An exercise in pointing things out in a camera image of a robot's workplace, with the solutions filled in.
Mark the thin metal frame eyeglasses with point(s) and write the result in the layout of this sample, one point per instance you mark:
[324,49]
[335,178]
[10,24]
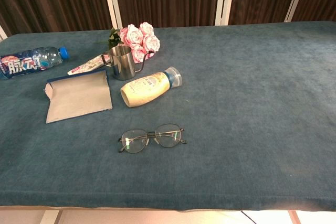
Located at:
[134,141]

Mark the cream squeeze sauce bottle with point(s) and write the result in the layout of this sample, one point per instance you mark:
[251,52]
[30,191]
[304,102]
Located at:
[147,87]

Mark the steel gooseneck pouring pitcher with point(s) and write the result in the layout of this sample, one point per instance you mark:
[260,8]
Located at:
[122,64]

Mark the blue velvet tablecloth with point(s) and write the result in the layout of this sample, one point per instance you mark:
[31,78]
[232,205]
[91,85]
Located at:
[236,103]

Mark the pink artificial rose bouquet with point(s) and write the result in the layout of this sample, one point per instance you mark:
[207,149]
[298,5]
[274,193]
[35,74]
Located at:
[134,36]

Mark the floral print tube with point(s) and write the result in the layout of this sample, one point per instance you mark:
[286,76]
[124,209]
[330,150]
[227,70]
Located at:
[86,66]

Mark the blue labelled drink bottle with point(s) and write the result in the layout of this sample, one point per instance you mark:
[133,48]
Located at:
[23,65]

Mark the white table leg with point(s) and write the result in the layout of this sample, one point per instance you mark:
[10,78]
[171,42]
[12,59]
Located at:
[51,217]
[294,217]

